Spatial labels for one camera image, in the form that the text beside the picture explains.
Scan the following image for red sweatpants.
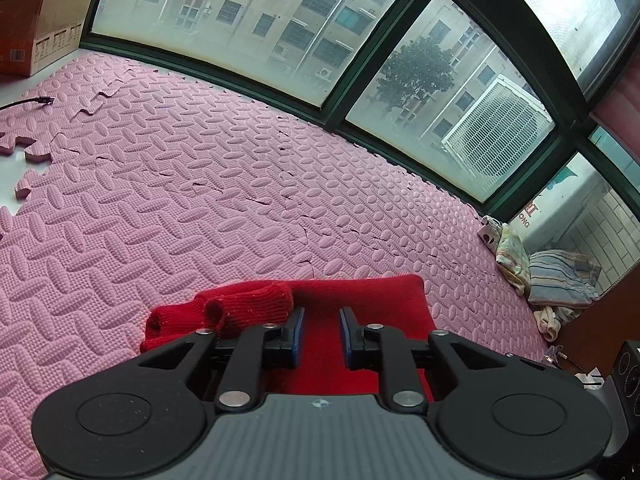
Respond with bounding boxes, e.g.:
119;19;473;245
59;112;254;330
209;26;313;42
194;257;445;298
140;274;435;396

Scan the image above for cream crumpled cloth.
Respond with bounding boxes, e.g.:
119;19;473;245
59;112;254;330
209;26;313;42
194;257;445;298
534;306;580;342

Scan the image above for striped folded cloth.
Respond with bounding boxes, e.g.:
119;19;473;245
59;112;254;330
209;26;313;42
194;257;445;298
528;249;601;309

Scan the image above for floral folded cloth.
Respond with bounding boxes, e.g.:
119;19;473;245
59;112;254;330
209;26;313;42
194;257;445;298
496;223;532;297

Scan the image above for polka dot white cloth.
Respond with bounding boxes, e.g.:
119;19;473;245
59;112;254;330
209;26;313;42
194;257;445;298
477;216;502;254

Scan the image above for pink foam puzzle mat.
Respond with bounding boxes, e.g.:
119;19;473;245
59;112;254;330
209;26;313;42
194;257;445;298
1;53;546;479

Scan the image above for outdoor air conditioner unit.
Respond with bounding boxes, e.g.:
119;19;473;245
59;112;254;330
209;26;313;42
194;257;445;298
442;75;554;202

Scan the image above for brown cardboard box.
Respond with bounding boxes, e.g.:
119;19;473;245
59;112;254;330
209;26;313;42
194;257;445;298
0;0;91;77

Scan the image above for black charging cable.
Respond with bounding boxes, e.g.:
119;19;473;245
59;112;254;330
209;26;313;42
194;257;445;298
0;95;56;111

